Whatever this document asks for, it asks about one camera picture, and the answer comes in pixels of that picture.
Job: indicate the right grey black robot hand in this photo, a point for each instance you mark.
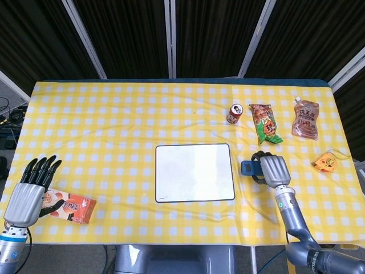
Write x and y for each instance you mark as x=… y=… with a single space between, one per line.
x=275 y=171

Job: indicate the white partition frame post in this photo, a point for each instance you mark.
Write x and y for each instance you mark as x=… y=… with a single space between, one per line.
x=346 y=68
x=85 y=40
x=255 y=40
x=14 y=85
x=171 y=37

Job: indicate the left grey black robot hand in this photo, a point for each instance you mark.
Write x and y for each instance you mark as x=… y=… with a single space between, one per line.
x=24 y=199

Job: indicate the orange cardboard box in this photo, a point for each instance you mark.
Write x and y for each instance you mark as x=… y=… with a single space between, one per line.
x=77 y=208

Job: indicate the small orange yellow packet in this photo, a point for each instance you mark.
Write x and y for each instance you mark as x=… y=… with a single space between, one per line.
x=325 y=163

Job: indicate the green snack bag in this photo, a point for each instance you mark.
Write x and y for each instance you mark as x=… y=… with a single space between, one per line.
x=265 y=122

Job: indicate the white table leg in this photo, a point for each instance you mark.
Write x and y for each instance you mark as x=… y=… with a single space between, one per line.
x=253 y=259

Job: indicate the blue whiteboard eraser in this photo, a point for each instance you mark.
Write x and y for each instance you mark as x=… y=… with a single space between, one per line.
x=249 y=168

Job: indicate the yellow white checkered tablecloth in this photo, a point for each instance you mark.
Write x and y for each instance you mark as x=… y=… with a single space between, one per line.
x=142 y=114

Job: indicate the grey robot torso base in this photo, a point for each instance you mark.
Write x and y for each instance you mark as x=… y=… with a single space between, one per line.
x=171 y=259

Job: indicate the red cartoon drink can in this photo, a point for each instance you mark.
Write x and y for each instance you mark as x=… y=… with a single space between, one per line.
x=235 y=114

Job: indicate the brown sauce spout pouch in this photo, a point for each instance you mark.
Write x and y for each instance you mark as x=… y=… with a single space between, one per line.
x=305 y=120

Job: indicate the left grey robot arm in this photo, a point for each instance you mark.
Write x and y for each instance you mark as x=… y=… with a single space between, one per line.
x=10 y=248

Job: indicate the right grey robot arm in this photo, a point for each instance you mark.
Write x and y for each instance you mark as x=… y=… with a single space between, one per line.
x=296 y=222

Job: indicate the white whiteboard black frame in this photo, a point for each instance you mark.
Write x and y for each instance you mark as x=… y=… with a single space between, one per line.
x=194 y=174

